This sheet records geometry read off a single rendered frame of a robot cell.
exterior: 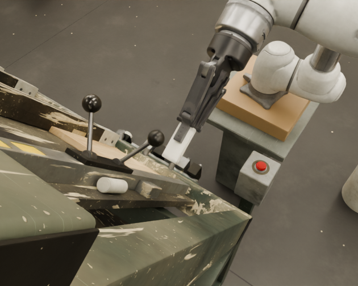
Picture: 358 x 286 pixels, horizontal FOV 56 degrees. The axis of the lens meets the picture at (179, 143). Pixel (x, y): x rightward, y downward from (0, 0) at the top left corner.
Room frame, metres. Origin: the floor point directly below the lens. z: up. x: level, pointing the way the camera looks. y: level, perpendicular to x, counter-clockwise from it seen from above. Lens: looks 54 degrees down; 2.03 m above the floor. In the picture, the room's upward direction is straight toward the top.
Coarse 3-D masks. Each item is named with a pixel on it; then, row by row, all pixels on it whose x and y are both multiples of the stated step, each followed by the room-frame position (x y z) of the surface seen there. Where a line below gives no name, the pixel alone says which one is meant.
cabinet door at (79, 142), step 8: (56, 128) 0.64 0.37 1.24; (64, 136) 0.60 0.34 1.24; (72, 136) 0.63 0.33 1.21; (80, 136) 0.69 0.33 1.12; (72, 144) 0.58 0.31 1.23; (80, 144) 0.57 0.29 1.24; (96, 144) 0.68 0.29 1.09; (104, 144) 0.76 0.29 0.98; (96, 152) 0.56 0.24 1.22; (104, 152) 0.62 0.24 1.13; (112, 152) 0.69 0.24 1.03; (120, 152) 0.76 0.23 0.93; (128, 160) 0.68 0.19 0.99; (136, 168) 0.61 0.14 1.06; (144, 168) 0.67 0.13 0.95
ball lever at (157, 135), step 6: (150, 132) 0.45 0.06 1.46; (156, 132) 0.44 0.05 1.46; (150, 138) 0.43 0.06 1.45; (156, 138) 0.43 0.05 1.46; (162, 138) 0.43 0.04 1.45; (144, 144) 0.43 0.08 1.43; (150, 144) 0.43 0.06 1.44; (156, 144) 0.42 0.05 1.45; (162, 144) 0.43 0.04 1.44; (138, 150) 0.42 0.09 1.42; (126, 156) 0.42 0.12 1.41; (132, 156) 0.42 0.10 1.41; (120, 162) 0.40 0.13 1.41
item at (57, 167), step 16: (16, 160) 0.25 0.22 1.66; (32, 160) 0.26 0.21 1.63; (48, 160) 0.28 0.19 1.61; (64, 160) 0.30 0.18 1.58; (48, 176) 0.27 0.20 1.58; (64, 176) 0.28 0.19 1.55; (80, 176) 0.31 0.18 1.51; (96, 176) 0.33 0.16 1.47; (112, 176) 0.36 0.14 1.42; (128, 176) 0.39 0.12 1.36; (144, 176) 0.44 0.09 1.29; (160, 176) 0.53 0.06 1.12; (176, 192) 0.55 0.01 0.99
